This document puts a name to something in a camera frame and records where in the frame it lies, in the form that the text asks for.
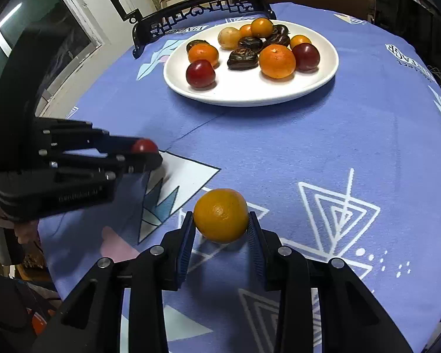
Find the black carved wooden stand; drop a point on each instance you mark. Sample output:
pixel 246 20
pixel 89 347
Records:
pixel 176 16

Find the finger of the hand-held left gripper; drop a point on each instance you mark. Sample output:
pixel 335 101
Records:
pixel 95 138
pixel 143 161

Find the orange wooden curved piece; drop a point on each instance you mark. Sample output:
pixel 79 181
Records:
pixel 38 325

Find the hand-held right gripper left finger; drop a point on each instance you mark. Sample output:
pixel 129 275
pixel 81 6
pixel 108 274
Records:
pixel 185 242

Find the person's left hand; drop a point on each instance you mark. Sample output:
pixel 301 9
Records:
pixel 27 232

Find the small orange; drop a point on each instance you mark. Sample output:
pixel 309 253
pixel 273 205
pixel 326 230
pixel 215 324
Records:
pixel 245 30
pixel 300 39

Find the white round plate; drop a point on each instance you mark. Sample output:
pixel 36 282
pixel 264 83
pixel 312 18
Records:
pixel 242 88

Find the pale yellow round fruit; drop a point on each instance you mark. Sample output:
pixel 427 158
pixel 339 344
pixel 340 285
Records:
pixel 229 38

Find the dark red plum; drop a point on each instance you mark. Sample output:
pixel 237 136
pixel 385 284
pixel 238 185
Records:
pixel 144 146
pixel 305 56
pixel 201 73

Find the blue printed tablecloth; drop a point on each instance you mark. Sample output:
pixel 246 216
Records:
pixel 316 136

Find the black panel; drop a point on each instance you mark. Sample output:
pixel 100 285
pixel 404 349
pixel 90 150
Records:
pixel 408 3

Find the white framed glass door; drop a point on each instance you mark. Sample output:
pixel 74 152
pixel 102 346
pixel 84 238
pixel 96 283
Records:
pixel 66 36

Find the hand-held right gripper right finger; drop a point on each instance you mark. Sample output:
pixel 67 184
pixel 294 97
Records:
pixel 256 250

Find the large orange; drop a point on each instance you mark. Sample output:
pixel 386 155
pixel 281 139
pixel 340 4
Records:
pixel 204 54

